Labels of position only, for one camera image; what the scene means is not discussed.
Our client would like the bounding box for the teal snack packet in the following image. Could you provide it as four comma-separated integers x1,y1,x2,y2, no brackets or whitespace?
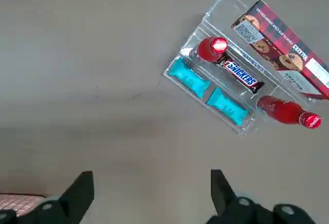
206,87,249,126
168,59,211,99

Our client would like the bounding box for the clear acrylic tiered shelf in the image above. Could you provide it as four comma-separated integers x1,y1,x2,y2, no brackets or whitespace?
163,0,329,135

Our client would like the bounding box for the red Coca-Cola bottle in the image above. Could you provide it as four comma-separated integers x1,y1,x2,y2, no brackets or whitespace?
190,36,229,63
257,95,322,129

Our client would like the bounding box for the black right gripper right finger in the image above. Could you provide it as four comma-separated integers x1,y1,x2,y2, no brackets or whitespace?
205,169,317,224

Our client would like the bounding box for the Snickers chocolate bar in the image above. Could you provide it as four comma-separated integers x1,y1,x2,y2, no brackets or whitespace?
215,59,265,95

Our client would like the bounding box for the pink plastic basket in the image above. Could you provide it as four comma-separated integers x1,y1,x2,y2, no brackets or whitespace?
0,194,47,218

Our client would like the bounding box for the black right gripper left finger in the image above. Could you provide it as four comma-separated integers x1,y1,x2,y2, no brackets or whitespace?
0,171,95,224

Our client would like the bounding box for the red plaid Walkers cookie box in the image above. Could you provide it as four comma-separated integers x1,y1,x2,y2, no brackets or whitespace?
230,0,329,101

